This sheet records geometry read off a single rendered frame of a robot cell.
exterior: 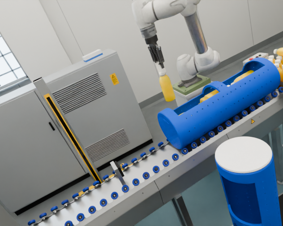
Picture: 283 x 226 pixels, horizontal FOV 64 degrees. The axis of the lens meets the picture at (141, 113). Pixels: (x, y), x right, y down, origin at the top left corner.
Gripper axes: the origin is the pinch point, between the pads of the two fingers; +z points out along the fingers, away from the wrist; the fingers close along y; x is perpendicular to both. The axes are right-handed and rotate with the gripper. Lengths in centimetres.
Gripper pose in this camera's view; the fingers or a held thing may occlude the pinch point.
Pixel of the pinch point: (160, 67)
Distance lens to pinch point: 144.0
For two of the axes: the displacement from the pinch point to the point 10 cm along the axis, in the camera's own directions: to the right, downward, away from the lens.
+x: 8.5, -4.7, 2.3
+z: 3.4, 8.3, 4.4
